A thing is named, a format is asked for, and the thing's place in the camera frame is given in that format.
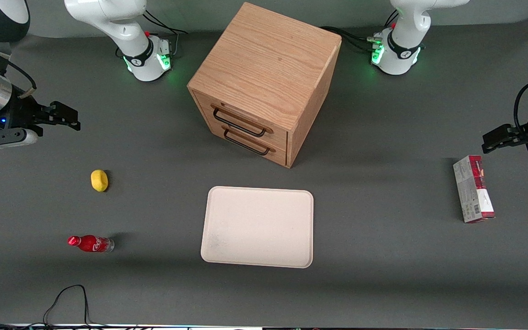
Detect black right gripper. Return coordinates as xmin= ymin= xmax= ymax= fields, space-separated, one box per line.
xmin=0 ymin=98 xmax=82 ymax=138

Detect grey and red carton box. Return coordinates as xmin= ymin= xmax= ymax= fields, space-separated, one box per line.
xmin=453 ymin=155 xmax=495 ymax=224

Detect wooden drawer front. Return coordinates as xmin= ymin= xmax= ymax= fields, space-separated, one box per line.
xmin=191 ymin=89 xmax=289 ymax=149
xmin=200 ymin=110 xmax=289 ymax=168

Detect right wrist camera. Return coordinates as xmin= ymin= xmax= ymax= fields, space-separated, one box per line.
xmin=0 ymin=128 xmax=39 ymax=152

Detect black arm base cables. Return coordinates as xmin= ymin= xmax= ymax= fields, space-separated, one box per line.
xmin=143 ymin=10 xmax=189 ymax=58
xmin=320 ymin=26 xmax=381 ymax=52

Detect black left arm base cables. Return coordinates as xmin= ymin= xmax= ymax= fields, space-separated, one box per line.
xmin=320 ymin=26 xmax=381 ymax=52

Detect yellow lemon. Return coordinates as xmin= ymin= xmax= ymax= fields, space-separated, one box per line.
xmin=91 ymin=170 xmax=109 ymax=193

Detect beige plastic tray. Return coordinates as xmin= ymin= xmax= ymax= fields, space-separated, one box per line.
xmin=200 ymin=186 xmax=314 ymax=269

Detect black metal drawer handle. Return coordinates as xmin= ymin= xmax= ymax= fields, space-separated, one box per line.
xmin=224 ymin=129 xmax=271 ymax=156
xmin=212 ymin=108 xmax=268 ymax=138

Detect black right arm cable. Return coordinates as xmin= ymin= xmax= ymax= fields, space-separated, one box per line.
xmin=0 ymin=39 xmax=38 ymax=99

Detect thin black cable loop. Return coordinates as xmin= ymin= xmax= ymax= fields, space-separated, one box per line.
xmin=43 ymin=284 xmax=109 ymax=329

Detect red coke bottle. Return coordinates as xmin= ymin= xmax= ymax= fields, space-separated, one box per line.
xmin=67 ymin=235 xmax=115 ymax=253

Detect wooden drawer cabinet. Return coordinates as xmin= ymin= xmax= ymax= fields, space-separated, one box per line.
xmin=187 ymin=2 xmax=342 ymax=169

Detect black right arm base cables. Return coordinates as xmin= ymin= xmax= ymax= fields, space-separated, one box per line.
xmin=143 ymin=10 xmax=189 ymax=58

